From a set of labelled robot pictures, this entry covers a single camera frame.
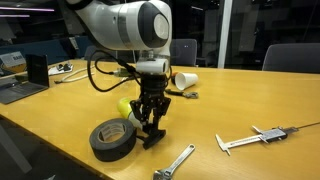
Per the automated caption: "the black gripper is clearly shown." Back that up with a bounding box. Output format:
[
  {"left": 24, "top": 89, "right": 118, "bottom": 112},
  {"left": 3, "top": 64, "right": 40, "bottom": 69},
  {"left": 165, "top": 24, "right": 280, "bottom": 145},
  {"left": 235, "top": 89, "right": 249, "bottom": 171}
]
[{"left": 130, "top": 74, "right": 171, "bottom": 150}]

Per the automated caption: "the white yellow spray bottle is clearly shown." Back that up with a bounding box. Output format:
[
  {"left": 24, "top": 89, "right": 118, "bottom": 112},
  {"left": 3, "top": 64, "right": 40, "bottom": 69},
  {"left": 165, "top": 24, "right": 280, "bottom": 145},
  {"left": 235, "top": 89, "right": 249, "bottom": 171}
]
[{"left": 117, "top": 98, "right": 142, "bottom": 129}]

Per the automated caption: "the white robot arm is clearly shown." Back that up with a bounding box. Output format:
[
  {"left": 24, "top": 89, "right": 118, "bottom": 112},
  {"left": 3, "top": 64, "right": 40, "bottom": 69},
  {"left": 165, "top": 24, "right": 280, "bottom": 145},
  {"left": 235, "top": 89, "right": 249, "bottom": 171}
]
[{"left": 64, "top": 0, "right": 172, "bottom": 149}]

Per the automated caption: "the silver adjustable wrench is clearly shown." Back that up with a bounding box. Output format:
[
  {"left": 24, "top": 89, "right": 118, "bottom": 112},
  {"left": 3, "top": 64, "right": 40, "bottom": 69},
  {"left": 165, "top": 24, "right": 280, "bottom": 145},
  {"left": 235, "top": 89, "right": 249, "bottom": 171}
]
[{"left": 152, "top": 144, "right": 195, "bottom": 180}]

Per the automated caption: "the white paper cup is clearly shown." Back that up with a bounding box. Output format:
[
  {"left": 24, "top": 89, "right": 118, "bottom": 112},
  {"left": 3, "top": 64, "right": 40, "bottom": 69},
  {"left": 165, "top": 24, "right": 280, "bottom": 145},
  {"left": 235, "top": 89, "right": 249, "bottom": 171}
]
[{"left": 175, "top": 72, "right": 198, "bottom": 90}]

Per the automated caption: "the orange tape measure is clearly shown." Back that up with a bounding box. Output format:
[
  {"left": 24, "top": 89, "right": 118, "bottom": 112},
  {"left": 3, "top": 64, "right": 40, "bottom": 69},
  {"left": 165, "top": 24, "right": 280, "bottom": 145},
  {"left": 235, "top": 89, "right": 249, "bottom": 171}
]
[{"left": 171, "top": 73, "right": 176, "bottom": 84}]

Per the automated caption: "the grey office chair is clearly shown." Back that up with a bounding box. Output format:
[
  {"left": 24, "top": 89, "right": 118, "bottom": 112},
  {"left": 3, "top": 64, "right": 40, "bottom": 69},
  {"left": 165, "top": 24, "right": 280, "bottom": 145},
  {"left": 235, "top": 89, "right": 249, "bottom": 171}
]
[
  {"left": 170, "top": 39, "right": 197, "bottom": 66},
  {"left": 84, "top": 45, "right": 116, "bottom": 62},
  {"left": 262, "top": 43, "right": 320, "bottom": 74}
]

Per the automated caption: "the digital caliper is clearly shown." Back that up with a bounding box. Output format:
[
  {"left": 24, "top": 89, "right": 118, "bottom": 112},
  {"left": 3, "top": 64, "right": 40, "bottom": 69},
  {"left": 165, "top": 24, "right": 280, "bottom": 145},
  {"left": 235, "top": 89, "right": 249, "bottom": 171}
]
[{"left": 215, "top": 126, "right": 298, "bottom": 155}]

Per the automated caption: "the grey laptop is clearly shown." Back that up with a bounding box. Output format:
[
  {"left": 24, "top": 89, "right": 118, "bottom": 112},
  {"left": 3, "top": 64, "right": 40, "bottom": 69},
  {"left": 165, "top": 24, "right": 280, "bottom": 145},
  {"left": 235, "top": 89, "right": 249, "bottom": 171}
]
[{"left": 0, "top": 79, "right": 49, "bottom": 104}]

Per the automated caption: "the white pillar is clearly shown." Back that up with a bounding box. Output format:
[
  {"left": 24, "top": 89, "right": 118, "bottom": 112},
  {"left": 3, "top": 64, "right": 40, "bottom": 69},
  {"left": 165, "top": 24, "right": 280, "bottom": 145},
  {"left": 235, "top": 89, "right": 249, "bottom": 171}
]
[{"left": 218, "top": 0, "right": 233, "bottom": 69}]

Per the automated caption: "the white sign card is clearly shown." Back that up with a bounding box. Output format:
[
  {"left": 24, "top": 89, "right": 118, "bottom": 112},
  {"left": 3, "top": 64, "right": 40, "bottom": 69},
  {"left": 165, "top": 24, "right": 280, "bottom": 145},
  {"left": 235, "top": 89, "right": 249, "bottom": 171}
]
[{"left": 0, "top": 51, "right": 26, "bottom": 67}]

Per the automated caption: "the black duct tape roll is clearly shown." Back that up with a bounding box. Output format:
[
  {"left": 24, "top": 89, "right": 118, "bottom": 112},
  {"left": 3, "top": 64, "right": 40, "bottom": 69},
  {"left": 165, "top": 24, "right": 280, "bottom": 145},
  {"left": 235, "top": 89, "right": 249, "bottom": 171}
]
[{"left": 89, "top": 118, "right": 136, "bottom": 162}]

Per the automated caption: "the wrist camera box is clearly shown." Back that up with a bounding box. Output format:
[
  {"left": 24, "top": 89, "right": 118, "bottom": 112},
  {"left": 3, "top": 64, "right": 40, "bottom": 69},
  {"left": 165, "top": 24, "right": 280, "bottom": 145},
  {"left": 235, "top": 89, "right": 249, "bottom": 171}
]
[{"left": 136, "top": 59, "right": 168, "bottom": 74}]

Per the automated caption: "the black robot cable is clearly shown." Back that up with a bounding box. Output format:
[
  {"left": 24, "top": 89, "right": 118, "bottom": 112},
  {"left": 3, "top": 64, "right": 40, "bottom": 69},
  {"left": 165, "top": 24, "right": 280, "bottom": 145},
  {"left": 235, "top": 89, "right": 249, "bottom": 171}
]
[{"left": 86, "top": 49, "right": 144, "bottom": 93}]

